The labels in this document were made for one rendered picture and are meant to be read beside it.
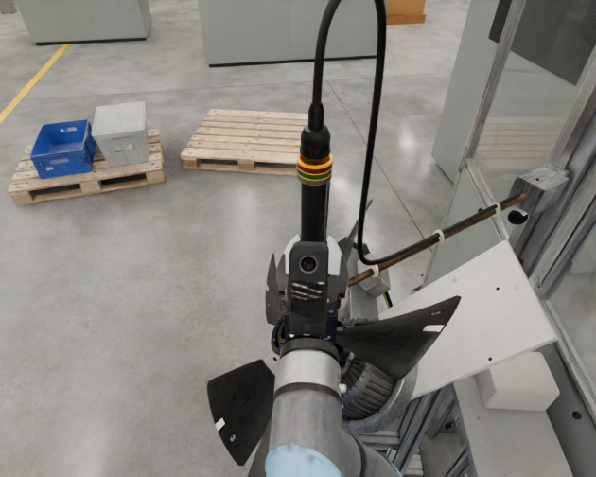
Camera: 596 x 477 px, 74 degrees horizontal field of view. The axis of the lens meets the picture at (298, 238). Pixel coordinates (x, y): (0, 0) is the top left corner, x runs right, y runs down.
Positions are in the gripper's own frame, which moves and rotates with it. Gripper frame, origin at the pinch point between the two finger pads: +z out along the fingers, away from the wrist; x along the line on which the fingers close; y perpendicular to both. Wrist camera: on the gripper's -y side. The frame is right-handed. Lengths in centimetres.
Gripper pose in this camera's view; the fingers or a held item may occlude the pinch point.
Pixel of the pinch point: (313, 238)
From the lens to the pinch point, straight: 60.3
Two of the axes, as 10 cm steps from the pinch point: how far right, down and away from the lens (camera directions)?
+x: 10.0, 0.3, -0.4
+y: 0.0, 7.4, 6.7
